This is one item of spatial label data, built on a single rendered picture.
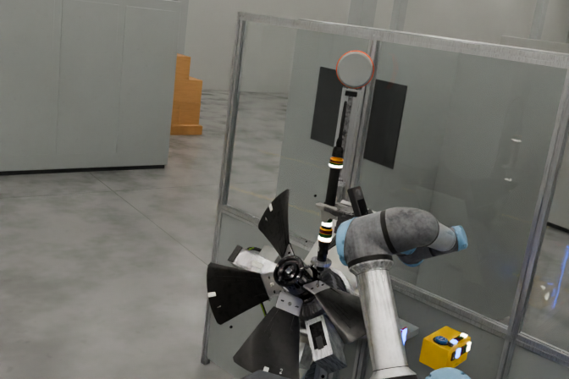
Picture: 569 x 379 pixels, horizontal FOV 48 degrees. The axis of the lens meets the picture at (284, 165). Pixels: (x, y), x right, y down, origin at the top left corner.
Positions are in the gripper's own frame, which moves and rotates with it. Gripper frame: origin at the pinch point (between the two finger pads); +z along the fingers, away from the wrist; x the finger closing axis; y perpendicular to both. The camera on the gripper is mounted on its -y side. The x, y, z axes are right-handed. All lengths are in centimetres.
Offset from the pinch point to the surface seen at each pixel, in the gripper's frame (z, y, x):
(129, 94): 504, 60, 263
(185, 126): 652, 141, 470
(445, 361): -44, 45, 21
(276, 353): -3, 49, -17
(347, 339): -25.4, 35.1, -11.0
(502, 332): -42, 50, 70
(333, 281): -0.1, 31.6, 12.5
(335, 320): -18.3, 32.4, -8.7
